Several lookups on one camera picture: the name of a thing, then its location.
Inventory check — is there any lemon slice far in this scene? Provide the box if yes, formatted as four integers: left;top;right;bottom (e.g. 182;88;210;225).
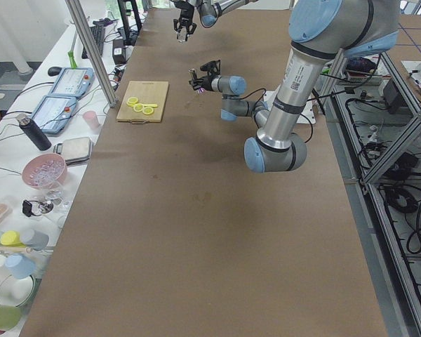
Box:
142;107;154;115

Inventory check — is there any wine glass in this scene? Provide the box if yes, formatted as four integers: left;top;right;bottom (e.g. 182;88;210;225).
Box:
39;180;72;212

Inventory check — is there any wooden cutting board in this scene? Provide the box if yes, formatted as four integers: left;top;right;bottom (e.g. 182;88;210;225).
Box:
116;81;169;124

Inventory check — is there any teach pendant near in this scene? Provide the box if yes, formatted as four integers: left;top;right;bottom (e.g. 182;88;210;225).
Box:
31;95;77;135

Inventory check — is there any lemon slice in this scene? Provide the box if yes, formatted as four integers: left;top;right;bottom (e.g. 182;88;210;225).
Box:
142;107;154;115
126;97;139;107
133;104;144;112

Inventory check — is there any pink plastic cup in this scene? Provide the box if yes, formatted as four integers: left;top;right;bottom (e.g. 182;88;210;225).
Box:
83;110;100;130

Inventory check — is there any steel jigger measuring cup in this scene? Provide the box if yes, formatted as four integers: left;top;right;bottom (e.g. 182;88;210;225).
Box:
188;69;197;82

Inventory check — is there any black thermos bottle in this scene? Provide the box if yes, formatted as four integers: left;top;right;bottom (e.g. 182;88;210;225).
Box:
16;113;51;151

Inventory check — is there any aluminium frame post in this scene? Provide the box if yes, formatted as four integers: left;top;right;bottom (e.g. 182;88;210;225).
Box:
65;0;117;107

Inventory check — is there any lemon slice near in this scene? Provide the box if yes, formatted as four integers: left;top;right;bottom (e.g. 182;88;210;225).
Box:
126;97;139;107

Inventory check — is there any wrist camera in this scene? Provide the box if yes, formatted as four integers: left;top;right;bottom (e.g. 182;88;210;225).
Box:
200;60;221;76

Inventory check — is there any lemon slice middle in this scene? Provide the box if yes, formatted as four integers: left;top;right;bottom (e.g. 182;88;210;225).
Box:
133;104;144;112

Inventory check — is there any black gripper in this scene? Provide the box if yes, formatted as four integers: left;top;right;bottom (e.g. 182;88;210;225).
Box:
189;77;213;93
173;8;196;40

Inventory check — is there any teach pendant far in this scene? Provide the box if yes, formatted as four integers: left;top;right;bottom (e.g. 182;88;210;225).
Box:
49;67;94;98

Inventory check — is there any pink bowl with ice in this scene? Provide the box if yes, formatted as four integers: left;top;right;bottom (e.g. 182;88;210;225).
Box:
22;153;67;189

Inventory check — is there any clear glass cup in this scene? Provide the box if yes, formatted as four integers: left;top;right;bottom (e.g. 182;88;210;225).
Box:
178;29;189;43

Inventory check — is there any teach pendant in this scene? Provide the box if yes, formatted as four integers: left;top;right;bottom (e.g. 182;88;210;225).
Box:
49;67;94;98
31;95;77;135

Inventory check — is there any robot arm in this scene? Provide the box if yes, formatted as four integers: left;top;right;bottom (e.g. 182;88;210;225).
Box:
189;1;400;173
172;0;254;43

